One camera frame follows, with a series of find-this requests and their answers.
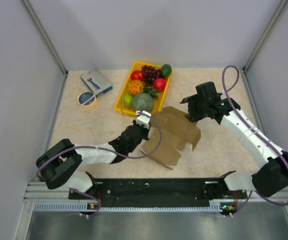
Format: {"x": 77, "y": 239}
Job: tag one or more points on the dark red grape bunch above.
{"x": 150, "y": 74}

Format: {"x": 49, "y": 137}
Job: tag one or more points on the razor package box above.
{"x": 96, "y": 82}

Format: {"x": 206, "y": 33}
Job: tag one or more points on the masking tape roll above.
{"x": 87, "y": 100}

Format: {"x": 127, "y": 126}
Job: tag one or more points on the brown cardboard paper box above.
{"x": 176, "y": 131}

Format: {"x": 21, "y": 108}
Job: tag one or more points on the grey slotted cable duct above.
{"x": 85, "y": 207}

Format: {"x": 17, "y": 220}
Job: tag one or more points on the green cantaloupe melon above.
{"x": 142, "y": 102}

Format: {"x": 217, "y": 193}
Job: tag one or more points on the green avocado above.
{"x": 166, "y": 70}

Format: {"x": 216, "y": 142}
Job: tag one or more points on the red pomegranate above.
{"x": 160, "y": 84}

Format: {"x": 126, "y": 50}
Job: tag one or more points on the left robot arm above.
{"x": 58, "y": 167}

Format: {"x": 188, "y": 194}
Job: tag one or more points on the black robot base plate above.
{"x": 161, "y": 192}

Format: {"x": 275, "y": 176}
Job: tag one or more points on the yellow plastic tray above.
{"x": 158, "y": 103}

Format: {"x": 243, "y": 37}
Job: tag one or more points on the orange pineapple fruit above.
{"x": 136, "y": 86}

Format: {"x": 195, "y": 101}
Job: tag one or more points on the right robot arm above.
{"x": 271, "y": 159}

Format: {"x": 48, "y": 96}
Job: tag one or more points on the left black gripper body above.
{"x": 143, "y": 134}

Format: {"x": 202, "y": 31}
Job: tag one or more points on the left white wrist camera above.
{"x": 143, "y": 119}

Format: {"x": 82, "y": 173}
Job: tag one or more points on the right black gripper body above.
{"x": 196, "y": 108}

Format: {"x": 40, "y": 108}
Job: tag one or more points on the red apple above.
{"x": 136, "y": 75}

